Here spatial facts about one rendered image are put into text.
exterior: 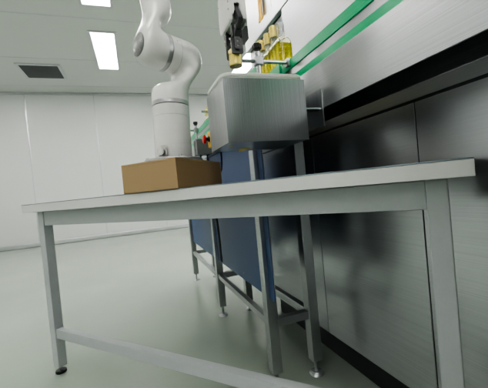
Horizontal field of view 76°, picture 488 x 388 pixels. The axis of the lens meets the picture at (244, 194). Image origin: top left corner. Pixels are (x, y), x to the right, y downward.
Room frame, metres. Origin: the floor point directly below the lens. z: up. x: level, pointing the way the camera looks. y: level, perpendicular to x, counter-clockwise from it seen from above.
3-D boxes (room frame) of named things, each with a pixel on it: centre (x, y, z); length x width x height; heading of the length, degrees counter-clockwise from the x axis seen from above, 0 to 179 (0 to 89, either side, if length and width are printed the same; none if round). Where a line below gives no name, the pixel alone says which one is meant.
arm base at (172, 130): (1.05, 0.22, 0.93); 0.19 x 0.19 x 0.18
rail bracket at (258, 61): (1.00, -0.11, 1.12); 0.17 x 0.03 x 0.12; 109
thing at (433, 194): (1.03, 0.23, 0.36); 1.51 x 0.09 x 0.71; 60
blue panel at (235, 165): (1.86, 0.11, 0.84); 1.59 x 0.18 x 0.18; 19
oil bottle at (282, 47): (1.15, -0.19, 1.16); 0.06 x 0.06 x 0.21; 19
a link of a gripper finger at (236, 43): (0.82, -0.02, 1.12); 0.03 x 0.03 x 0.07; 20
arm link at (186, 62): (1.08, 0.19, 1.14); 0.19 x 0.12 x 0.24; 137
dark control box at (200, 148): (1.65, 0.19, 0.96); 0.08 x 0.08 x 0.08; 19
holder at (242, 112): (0.87, -0.08, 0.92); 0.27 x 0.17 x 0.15; 109
